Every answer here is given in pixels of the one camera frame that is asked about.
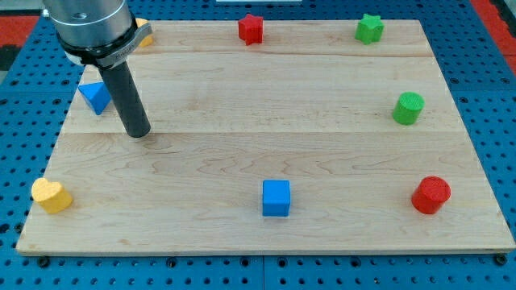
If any green star block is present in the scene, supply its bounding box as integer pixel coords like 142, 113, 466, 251
355, 14, 385, 45

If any yellow heart block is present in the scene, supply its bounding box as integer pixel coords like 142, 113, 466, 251
31, 177, 73, 214

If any red cylinder block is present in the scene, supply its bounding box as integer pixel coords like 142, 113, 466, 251
411, 176, 452, 214

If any red star block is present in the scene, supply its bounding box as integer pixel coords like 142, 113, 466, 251
238, 14, 264, 46

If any wooden board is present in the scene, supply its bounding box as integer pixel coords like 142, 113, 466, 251
17, 20, 515, 257

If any yellow block behind arm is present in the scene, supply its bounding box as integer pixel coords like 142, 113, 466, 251
135, 18, 153, 48

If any green cylinder block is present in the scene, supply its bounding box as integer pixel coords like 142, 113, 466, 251
392, 92, 425, 126

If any blue cube block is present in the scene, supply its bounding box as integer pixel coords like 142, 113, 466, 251
262, 180, 291, 217

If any blue triangle block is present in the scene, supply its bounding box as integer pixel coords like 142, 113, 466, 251
78, 82, 111, 115

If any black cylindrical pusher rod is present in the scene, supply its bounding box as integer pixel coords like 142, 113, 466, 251
99, 62, 151, 138

